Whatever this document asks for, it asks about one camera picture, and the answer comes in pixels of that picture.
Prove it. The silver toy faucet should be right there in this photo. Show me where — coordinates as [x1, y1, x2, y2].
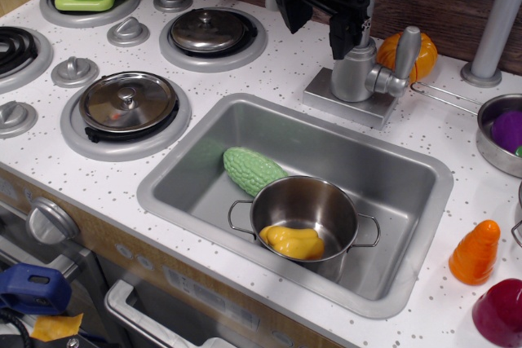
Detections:
[273, 0, 421, 130]

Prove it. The orange toy pumpkin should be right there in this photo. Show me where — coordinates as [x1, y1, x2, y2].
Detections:
[376, 33, 438, 82]

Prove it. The steel lid rear burner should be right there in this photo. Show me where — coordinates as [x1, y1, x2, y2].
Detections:
[170, 9, 246, 53]

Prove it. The steel lid burner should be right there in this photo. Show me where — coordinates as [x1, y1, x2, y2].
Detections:
[170, 9, 246, 53]
[79, 71, 178, 134]

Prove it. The grey stove knob rear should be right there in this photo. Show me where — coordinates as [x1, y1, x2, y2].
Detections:
[153, 0, 192, 13]

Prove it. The green toy bitter gourd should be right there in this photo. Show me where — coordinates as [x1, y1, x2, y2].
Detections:
[223, 147, 288, 197]

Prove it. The grey vertical pole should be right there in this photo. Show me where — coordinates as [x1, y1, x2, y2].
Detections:
[461, 0, 521, 88]

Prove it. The grey stove knob middle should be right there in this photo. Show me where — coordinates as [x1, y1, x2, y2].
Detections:
[107, 16, 150, 47]

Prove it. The grey toy sink basin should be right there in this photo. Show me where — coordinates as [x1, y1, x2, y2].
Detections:
[137, 94, 453, 319]

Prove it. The steel lid front burner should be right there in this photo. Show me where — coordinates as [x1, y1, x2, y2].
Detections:
[79, 71, 178, 134]

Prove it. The purple toy eggplant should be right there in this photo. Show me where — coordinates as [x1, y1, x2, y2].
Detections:
[491, 111, 521, 154]

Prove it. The green plastic tray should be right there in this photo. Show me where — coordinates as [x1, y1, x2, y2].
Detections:
[55, 0, 115, 12]

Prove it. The yellow toy bell pepper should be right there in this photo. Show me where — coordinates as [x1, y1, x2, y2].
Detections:
[259, 226, 325, 260]

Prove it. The grey stove knob centre-left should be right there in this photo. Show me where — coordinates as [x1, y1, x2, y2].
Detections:
[51, 56, 100, 88]

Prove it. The orange toy carrot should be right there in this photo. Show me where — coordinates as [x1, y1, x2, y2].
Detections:
[449, 220, 501, 285]

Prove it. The black coil left burner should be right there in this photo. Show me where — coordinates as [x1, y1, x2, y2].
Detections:
[1, 26, 53, 94]

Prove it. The grey stove knob front-left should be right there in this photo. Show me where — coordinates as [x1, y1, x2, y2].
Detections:
[1, 101, 38, 139]

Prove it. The grey oven dial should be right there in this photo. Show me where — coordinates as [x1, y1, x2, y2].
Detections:
[25, 197, 80, 245]

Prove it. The dark red toy cup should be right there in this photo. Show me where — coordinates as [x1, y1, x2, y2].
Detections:
[472, 279, 521, 347]

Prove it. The yellow cloth piece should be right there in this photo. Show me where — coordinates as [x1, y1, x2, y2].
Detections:
[30, 313, 84, 342]

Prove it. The grey rear burner ring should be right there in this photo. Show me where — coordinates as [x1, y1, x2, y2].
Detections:
[158, 7, 269, 74]

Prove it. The grey burner ring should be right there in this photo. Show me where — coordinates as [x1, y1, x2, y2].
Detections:
[158, 7, 269, 74]
[39, 0, 142, 29]
[60, 75, 192, 163]

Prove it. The grey front burner ring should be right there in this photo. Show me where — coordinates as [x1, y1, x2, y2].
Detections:
[60, 75, 192, 163]

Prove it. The steel pot with handles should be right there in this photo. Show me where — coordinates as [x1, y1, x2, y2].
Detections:
[228, 176, 381, 282]

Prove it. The steel saucepan long handle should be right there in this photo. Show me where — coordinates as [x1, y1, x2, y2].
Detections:
[410, 81, 521, 178]

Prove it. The grey far burner ring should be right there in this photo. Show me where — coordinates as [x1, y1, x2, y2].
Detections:
[39, 0, 142, 29]

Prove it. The silver oven door handle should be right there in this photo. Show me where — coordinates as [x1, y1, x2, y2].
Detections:
[104, 279, 229, 348]

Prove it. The black cable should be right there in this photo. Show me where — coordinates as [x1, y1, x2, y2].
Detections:
[0, 307, 33, 348]

